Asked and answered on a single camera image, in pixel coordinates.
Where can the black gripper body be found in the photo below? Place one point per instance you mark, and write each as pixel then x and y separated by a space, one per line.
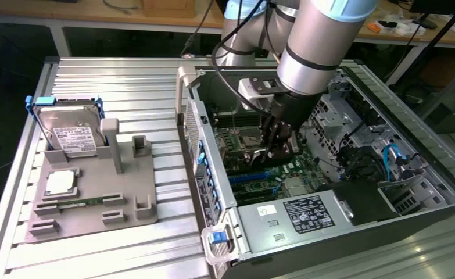
pixel 295 110

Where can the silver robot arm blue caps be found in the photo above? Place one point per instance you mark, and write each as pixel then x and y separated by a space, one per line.
pixel 316 43

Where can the blue expansion slot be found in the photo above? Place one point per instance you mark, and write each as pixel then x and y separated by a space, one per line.
pixel 250 176

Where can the cpu socket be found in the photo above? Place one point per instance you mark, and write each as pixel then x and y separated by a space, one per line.
pixel 250 141

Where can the thin locking lever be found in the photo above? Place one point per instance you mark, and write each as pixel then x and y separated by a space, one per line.
pixel 234 120

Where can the silver drive cage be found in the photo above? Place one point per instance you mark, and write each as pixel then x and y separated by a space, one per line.
pixel 335 125

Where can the green motherboard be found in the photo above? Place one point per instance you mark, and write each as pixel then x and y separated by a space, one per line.
pixel 312 167

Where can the silver chipset heatsink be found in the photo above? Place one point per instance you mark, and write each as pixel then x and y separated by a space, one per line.
pixel 299 187

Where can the black plastic cover box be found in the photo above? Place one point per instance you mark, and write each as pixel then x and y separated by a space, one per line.
pixel 363 203

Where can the silver power supply unit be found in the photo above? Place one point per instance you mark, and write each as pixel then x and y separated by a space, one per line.
pixel 266 232

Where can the wooden desk with clutter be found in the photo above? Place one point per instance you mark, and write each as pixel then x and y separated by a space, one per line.
pixel 386 37

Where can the small orange box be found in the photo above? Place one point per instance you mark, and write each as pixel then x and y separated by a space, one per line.
pixel 374 27

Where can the black and white device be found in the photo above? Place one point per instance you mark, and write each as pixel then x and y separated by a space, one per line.
pixel 404 29

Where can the grey metal stand leg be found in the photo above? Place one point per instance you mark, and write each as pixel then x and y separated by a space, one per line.
pixel 447 87

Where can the black tripod leg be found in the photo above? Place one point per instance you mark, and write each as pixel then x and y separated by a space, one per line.
pixel 425 43

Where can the open black pc case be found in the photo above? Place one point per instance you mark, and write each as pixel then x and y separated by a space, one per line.
pixel 327 255

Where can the brown cardboard box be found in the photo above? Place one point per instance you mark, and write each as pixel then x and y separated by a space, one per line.
pixel 447 69

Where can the black monitor with stand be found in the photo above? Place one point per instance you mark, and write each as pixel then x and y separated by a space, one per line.
pixel 425 20

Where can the hard disk with blue carrier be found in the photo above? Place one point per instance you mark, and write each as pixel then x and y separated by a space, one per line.
pixel 69 128

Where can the grey parts rack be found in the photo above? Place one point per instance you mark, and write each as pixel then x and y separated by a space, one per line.
pixel 91 215

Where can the green ram stick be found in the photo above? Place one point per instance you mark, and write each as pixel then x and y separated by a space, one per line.
pixel 80 202

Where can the silver cpu chip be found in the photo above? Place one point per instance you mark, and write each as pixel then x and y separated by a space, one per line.
pixel 60 183

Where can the wooden desk white legs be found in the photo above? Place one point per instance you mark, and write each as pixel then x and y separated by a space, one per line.
pixel 95 14

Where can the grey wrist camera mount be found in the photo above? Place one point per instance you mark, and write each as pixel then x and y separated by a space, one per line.
pixel 250 90

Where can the silver disk bay bracket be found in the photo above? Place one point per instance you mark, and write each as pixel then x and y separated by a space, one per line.
pixel 404 200

